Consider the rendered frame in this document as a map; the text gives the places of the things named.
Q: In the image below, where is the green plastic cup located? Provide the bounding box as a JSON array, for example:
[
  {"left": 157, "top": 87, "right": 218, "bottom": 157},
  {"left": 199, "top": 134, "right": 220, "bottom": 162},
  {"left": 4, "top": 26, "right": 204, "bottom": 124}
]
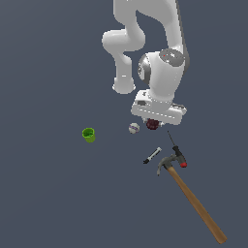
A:
[{"left": 81, "top": 127, "right": 97, "bottom": 144}]

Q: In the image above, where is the black and white marker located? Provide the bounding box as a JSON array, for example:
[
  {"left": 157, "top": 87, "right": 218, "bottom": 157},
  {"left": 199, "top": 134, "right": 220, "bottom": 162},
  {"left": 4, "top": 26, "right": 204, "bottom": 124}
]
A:
[{"left": 142, "top": 146, "right": 163, "bottom": 165}]

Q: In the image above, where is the white baseball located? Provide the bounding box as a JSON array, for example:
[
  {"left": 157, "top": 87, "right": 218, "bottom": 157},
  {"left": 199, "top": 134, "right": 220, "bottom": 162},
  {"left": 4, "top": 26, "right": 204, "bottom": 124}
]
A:
[{"left": 128, "top": 122, "right": 140, "bottom": 135}]

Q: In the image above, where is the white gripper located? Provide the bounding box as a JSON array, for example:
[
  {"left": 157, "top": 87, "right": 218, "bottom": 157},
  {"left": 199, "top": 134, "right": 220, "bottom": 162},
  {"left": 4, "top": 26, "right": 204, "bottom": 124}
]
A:
[{"left": 130, "top": 89, "right": 188, "bottom": 127}]

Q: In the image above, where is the dark red plum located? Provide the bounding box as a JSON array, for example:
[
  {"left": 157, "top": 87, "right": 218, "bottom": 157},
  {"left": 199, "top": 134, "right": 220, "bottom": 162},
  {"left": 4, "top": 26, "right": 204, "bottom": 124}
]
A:
[{"left": 145, "top": 118, "right": 161, "bottom": 131}]

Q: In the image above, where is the wooden handled claw hammer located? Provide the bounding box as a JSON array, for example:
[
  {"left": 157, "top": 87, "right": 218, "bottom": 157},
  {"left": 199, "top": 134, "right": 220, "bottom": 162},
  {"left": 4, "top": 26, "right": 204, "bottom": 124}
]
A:
[{"left": 156, "top": 153, "right": 228, "bottom": 245}]

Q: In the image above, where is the black red handled screwdriver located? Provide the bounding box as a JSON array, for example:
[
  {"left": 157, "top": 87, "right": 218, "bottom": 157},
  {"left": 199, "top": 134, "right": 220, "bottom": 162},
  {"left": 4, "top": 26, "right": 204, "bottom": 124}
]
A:
[{"left": 166, "top": 130, "right": 188, "bottom": 169}]

